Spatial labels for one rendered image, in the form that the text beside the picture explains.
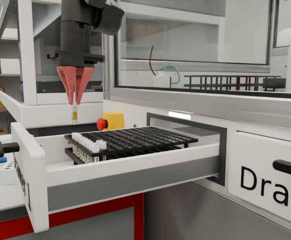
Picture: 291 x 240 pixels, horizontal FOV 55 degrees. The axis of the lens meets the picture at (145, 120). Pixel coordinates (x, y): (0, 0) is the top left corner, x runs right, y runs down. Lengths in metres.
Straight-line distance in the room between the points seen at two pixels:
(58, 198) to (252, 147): 0.30
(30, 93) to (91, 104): 0.28
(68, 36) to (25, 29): 0.79
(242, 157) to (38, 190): 0.32
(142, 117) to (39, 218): 0.46
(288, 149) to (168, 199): 0.37
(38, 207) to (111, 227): 0.39
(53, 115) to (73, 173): 0.94
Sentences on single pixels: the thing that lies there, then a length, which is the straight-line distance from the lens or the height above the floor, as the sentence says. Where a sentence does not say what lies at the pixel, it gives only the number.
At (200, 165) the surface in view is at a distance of 0.53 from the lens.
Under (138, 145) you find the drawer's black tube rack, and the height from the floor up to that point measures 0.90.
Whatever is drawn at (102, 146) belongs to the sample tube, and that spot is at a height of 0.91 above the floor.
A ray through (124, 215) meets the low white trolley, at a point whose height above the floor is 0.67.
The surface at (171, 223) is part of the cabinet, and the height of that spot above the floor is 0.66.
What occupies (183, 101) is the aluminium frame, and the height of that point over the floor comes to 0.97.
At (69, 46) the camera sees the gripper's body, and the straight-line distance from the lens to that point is 0.55.
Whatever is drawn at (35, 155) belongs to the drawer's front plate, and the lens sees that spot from 0.38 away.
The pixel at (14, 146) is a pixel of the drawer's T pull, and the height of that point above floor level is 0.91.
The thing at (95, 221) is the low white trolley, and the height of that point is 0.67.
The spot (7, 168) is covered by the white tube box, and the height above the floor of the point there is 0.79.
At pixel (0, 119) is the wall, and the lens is 4.68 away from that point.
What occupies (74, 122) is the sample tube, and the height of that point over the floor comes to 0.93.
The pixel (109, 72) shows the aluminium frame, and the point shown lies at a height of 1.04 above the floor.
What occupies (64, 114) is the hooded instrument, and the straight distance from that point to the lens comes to 1.35.
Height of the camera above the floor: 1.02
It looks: 8 degrees down
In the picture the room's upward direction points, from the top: straight up
